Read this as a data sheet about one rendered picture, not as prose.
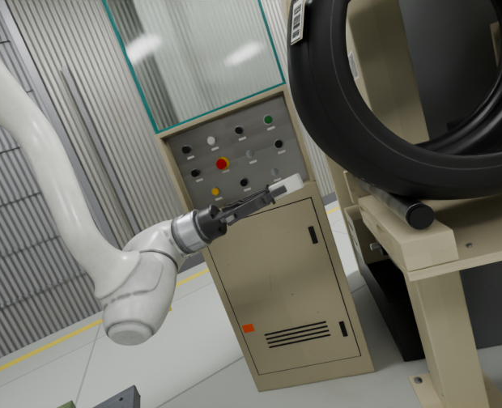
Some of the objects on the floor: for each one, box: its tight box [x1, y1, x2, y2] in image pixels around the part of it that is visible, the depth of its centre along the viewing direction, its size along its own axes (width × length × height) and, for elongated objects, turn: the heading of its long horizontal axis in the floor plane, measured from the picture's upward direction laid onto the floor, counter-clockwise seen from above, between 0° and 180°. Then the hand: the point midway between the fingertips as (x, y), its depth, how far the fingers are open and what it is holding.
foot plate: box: [408, 368, 502, 408], centre depth 107 cm, size 27×27×2 cm
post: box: [346, 0, 490, 408], centre depth 83 cm, size 13×13×250 cm
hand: (286, 186), depth 62 cm, fingers closed
